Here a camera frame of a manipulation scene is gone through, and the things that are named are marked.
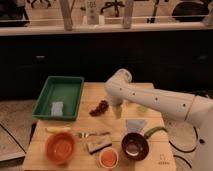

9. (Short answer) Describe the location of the dark red grape bunch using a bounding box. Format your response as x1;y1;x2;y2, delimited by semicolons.
89;100;109;116

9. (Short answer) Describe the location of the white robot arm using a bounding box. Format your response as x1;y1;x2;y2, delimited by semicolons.
105;69;213;171

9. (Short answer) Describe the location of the dark purple bowl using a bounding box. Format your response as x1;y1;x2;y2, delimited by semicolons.
121;133;149;161

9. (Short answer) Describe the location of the orange red bowl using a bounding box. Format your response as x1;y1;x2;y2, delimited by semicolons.
45;132;76;165

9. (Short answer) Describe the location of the light green cup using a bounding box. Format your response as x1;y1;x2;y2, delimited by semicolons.
138;105;148;113

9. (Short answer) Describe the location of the small orange filled cup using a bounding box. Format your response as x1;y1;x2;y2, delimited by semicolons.
99;147;118;169

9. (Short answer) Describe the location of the green plastic tray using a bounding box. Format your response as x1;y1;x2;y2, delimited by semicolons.
33;76;84;121

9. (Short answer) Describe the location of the yellow banana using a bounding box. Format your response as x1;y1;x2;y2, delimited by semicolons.
45;127;71;133

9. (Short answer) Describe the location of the black cable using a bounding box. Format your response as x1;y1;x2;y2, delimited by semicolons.
168;119;200;171

